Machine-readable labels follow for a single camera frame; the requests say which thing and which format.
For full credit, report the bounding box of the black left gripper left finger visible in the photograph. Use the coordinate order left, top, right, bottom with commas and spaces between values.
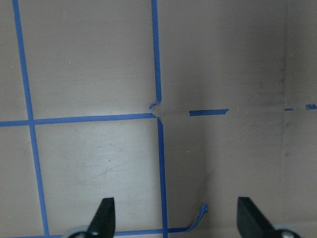
64, 197, 116, 238

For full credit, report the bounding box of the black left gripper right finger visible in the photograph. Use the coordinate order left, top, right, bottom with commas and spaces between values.
237, 197, 301, 238

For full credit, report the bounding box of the brown paper table cover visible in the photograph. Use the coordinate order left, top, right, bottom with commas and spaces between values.
0, 0, 317, 238

